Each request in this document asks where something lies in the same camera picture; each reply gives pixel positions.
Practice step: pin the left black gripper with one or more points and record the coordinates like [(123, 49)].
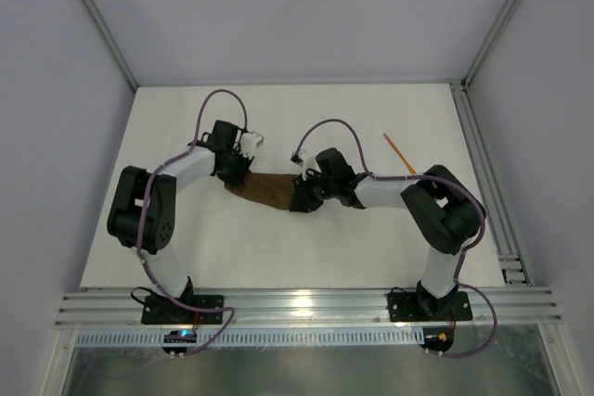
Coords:
[(234, 173)]

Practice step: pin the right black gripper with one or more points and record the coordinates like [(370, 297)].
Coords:
[(303, 196)]

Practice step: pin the brown cloth napkin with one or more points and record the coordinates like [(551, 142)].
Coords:
[(274, 190)]

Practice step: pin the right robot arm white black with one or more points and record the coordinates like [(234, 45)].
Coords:
[(449, 217)]

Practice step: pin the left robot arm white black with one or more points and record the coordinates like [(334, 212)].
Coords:
[(143, 212)]

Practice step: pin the orange plastic knife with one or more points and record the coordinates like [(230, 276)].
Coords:
[(399, 153)]

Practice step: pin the left small controller board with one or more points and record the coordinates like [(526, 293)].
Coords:
[(177, 343)]

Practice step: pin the small controller board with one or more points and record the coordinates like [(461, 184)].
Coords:
[(437, 342), (177, 343)]

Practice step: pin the right small controller board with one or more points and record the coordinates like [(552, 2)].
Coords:
[(437, 342)]

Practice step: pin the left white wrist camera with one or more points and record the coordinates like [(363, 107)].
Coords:
[(249, 143)]

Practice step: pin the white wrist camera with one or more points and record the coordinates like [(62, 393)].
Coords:
[(308, 166), (249, 143)]

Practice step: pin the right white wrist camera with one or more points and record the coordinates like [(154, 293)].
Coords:
[(308, 166)]

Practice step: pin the aluminium front rail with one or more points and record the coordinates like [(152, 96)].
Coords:
[(101, 307)]

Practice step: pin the aluminium rail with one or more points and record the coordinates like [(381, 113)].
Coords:
[(101, 307), (506, 240)]

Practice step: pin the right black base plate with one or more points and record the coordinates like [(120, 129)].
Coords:
[(420, 306)]

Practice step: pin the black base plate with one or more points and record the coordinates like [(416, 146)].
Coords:
[(420, 306), (158, 310)]

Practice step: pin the slotted grey cable duct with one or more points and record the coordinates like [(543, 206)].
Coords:
[(258, 337)]

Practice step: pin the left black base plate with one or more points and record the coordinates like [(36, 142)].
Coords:
[(158, 310)]

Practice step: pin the aluminium right side rail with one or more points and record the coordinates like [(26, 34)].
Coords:
[(506, 240)]

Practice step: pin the left aluminium corner post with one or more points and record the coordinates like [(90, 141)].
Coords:
[(104, 33)]

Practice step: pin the aluminium corner post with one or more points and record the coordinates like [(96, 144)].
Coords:
[(498, 26), (104, 33)]

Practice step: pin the right aluminium corner post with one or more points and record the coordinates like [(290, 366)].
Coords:
[(498, 26)]

